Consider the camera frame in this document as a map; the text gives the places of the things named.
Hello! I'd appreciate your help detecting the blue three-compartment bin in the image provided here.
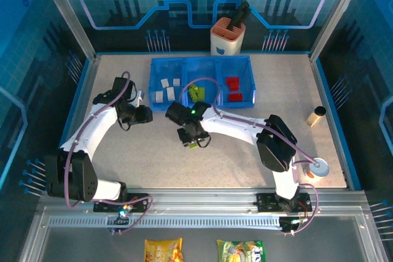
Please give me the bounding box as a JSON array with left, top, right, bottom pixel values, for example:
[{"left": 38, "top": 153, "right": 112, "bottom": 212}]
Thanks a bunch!
[{"left": 148, "top": 55, "right": 256, "bottom": 112}]

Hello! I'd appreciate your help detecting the white knife block pink top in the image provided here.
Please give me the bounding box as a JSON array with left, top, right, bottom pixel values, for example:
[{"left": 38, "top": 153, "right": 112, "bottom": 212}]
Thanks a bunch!
[{"left": 210, "top": 16, "right": 246, "bottom": 57}]

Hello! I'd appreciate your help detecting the yellow snack bag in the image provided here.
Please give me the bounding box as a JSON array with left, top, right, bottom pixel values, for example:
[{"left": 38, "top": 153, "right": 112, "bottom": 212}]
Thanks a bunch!
[{"left": 144, "top": 237, "right": 184, "bottom": 262}]

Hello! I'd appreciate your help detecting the green snack bag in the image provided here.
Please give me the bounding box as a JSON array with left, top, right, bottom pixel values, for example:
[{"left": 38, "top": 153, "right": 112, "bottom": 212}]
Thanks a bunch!
[{"left": 216, "top": 239, "right": 267, "bottom": 262}]

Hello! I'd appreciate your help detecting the wooden cylinder black lid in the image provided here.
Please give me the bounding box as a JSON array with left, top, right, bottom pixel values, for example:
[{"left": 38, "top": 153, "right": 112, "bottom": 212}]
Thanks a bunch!
[{"left": 306, "top": 106, "right": 327, "bottom": 128}]

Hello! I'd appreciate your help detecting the white lidded cup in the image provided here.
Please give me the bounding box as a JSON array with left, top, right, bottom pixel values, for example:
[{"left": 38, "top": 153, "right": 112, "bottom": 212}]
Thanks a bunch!
[{"left": 308, "top": 157, "right": 330, "bottom": 180}]

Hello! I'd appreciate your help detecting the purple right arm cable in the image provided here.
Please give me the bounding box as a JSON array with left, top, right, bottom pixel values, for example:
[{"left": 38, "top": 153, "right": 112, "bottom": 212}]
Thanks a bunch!
[{"left": 178, "top": 76, "right": 320, "bottom": 236}]

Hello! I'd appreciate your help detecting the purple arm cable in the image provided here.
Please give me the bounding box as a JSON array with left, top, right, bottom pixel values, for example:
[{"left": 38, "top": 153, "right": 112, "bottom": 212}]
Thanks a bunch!
[
  {"left": 178, "top": 76, "right": 320, "bottom": 236},
  {"left": 63, "top": 71, "right": 154, "bottom": 235}
]

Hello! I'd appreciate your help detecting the aluminium front rail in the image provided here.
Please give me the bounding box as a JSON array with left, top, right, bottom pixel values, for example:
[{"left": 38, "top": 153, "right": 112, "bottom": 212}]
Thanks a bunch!
[{"left": 39, "top": 187, "right": 366, "bottom": 214}]

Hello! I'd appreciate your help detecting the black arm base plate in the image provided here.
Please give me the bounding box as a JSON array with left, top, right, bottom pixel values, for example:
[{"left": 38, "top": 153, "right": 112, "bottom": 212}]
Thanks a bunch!
[
  {"left": 256, "top": 193, "right": 313, "bottom": 214},
  {"left": 93, "top": 193, "right": 149, "bottom": 214}
]

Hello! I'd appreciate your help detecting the slotted cable duct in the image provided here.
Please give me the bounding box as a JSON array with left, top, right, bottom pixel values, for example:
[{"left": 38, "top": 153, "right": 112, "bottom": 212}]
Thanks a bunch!
[{"left": 49, "top": 215, "right": 282, "bottom": 229}]

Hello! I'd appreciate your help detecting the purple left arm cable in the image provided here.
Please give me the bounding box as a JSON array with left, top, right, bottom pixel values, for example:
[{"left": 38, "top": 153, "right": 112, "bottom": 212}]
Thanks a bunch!
[{"left": 63, "top": 71, "right": 154, "bottom": 235}]

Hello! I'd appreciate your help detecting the small wired connector board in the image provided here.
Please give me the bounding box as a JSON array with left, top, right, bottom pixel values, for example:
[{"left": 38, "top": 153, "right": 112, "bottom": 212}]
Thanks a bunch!
[
  {"left": 107, "top": 205, "right": 136, "bottom": 234},
  {"left": 279, "top": 216, "right": 308, "bottom": 234}
]

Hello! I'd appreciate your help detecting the aluminium frame post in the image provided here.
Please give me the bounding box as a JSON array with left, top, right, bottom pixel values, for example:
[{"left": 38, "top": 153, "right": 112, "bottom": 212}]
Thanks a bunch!
[
  {"left": 33, "top": 0, "right": 102, "bottom": 62},
  {"left": 308, "top": 0, "right": 370, "bottom": 62}
]

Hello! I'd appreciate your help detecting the black knife handle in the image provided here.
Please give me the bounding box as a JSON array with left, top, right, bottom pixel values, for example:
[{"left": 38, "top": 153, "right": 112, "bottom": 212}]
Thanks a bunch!
[{"left": 232, "top": 0, "right": 251, "bottom": 29}]

